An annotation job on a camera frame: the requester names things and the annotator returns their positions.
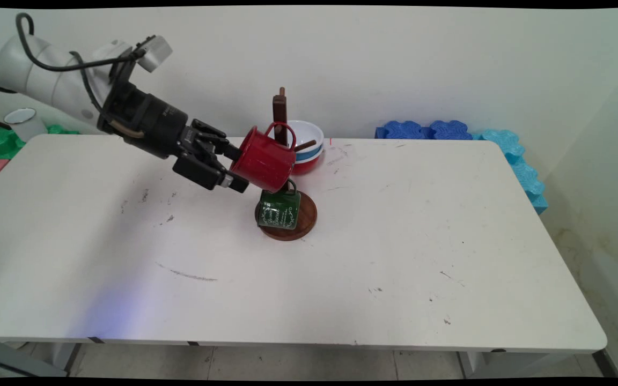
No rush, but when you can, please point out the white enamel cup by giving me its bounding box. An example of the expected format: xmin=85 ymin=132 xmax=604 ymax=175
xmin=4 ymin=108 xmax=48 ymax=143

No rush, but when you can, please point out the white bowl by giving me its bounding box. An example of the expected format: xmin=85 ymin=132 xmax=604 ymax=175
xmin=286 ymin=120 xmax=325 ymax=154

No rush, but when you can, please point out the red enamel mug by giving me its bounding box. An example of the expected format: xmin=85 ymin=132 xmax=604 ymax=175
xmin=229 ymin=122 xmax=297 ymax=194

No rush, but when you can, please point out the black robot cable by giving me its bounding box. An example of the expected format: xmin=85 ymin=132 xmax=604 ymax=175
xmin=15 ymin=12 xmax=149 ymax=116

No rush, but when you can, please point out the black table leg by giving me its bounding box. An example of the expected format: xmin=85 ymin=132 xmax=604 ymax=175
xmin=592 ymin=348 xmax=618 ymax=378

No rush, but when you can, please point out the brown wooden mug tree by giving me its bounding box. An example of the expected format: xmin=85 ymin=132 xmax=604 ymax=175
xmin=255 ymin=87 xmax=319 ymax=242

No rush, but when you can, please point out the red bowl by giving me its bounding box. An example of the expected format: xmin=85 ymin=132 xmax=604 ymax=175
xmin=291 ymin=152 xmax=324 ymax=176

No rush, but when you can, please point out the grey table leg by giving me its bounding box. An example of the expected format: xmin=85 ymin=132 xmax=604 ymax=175
xmin=458 ymin=350 xmax=578 ymax=378
xmin=0 ymin=342 xmax=82 ymax=378

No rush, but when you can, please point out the light blue foam mat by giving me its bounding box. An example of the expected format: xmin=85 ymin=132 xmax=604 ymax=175
xmin=472 ymin=129 xmax=549 ymax=216

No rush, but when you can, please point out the green printed mug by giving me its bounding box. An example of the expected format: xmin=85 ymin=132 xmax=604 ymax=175
xmin=257 ymin=180 xmax=302 ymax=231

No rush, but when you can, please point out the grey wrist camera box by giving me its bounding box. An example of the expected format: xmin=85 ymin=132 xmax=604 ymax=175
xmin=136 ymin=35 xmax=174 ymax=74

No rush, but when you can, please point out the blue bowl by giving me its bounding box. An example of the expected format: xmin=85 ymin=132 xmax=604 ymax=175
xmin=294 ymin=143 xmax=324 ymax=163

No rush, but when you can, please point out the dark blue foam mat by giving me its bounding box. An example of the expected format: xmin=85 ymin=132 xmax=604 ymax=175
xmin=375 ymin=120 xmax=474 ymax=141

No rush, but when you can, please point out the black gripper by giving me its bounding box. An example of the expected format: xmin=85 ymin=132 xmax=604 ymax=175
xmin=97 ymin=59 xmax=250 ymax=194

